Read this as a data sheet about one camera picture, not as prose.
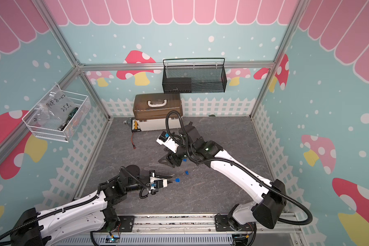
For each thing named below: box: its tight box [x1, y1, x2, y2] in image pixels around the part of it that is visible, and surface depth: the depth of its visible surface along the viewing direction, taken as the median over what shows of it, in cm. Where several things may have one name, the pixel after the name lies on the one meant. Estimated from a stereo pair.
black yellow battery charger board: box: [131, 117, 142, 133], surface depth 114 cm
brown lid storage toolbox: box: [132, 92, 183, 121], surface depth 102 cm
